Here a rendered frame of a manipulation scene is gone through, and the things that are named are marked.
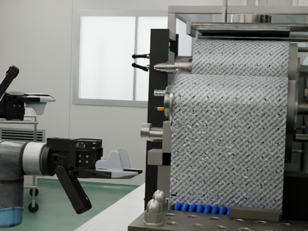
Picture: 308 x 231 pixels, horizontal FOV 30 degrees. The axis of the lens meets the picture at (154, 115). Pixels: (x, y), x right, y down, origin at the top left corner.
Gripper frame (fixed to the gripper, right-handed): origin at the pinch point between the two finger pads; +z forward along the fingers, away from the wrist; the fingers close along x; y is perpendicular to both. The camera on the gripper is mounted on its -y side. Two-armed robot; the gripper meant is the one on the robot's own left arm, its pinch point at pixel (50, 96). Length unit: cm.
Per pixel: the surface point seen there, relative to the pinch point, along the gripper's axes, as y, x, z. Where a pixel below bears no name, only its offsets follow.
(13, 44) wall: 27, -569, 34
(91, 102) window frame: 88, -504, 125
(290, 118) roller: -11, 83, 37
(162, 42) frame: -21.7, 35.5, 24.1
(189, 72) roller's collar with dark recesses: -15, 45, 29
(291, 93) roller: -16, 82, 37
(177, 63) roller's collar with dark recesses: -17, 43, 26
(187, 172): 3, 75, 18
